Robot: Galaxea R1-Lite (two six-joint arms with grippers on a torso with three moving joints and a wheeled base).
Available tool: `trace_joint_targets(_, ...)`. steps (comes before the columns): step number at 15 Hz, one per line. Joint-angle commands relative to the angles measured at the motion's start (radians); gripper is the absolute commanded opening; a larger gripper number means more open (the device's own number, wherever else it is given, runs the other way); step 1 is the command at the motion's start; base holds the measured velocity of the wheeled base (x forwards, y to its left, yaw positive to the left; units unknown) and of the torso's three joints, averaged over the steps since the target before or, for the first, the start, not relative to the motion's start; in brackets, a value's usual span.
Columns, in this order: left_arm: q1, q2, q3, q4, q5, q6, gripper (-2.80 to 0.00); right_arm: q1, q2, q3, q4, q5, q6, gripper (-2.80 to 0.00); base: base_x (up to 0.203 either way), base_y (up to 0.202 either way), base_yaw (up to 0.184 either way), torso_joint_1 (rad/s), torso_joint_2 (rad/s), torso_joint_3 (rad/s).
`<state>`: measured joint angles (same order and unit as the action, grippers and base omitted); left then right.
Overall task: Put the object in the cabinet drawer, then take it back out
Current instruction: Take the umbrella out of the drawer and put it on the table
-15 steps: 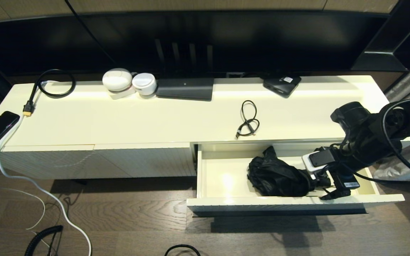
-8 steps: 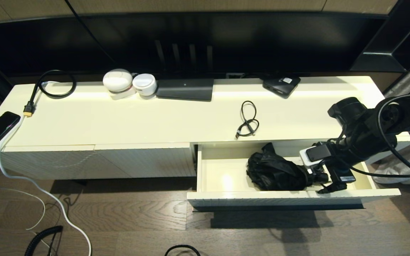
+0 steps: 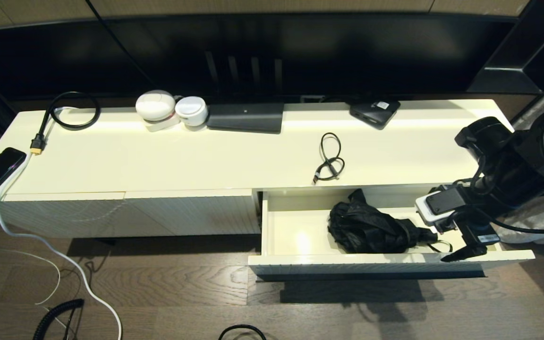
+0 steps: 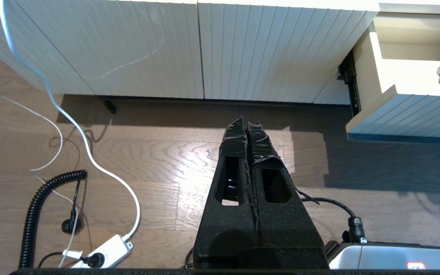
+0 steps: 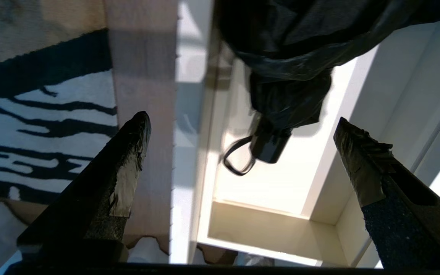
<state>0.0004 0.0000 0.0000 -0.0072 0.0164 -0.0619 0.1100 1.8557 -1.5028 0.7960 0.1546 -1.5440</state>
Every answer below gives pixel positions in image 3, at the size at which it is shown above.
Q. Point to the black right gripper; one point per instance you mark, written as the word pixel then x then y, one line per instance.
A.
pixel 477 229

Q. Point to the black umbrella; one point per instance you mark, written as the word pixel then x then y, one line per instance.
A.
pixel 371 231

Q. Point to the white ribbed drawer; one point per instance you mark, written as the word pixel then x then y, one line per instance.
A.
pixel 295 236

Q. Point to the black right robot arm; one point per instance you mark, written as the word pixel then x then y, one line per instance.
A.
pixel 522 160

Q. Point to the white TV cabinet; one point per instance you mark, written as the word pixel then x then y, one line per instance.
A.
pixel 158 160

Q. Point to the beige card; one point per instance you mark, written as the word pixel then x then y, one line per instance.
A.
pixel 161 126

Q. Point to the grey curtain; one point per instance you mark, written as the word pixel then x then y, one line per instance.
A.
pixel 541 217

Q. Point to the small black box with label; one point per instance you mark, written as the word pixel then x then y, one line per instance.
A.
pixel 373 113

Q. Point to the black television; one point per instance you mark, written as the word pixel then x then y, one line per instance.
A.
pixel 347 52

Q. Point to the flat black router box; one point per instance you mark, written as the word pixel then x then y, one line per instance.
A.
pixel 246 118

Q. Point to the small white round device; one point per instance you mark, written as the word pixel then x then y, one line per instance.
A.
pixel 191 111

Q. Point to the large white round device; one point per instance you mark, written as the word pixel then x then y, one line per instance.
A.
pixel 155 106

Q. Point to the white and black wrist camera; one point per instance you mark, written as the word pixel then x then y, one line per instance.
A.
pixel 442 205

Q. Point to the black wall shelf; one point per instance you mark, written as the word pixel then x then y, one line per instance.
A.
pixel 503 78

